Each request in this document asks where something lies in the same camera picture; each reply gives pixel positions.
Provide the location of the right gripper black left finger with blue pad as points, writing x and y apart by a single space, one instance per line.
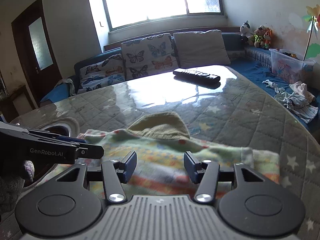
72 205

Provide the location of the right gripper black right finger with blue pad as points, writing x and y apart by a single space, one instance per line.
248 202

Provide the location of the floral green baby garment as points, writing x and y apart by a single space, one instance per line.
160 141

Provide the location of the pile of small clothes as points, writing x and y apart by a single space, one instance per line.
299 102

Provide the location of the grey cloth on armrest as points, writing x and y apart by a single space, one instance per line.
66 87

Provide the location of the dark wooden door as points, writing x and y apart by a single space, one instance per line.
35 51

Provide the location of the low butterfly print cushion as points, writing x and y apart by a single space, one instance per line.
111 71

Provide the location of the black remote control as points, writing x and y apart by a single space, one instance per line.
196 76

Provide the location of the clear plastic storage box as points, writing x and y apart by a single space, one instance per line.
290 67

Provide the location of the blue sofa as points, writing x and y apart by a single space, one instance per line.
109 91

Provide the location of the tall butterfly print cushion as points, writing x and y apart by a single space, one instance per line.
149 56

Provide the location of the brown plush dog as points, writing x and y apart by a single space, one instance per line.
259 39

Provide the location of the plain beige cushion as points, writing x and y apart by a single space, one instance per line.
198 48

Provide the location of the orange plush fox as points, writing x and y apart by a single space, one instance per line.
267 39

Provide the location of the black white plush cow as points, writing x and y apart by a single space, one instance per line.
247 36

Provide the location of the colourful pinwheel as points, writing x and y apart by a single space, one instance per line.
312 17

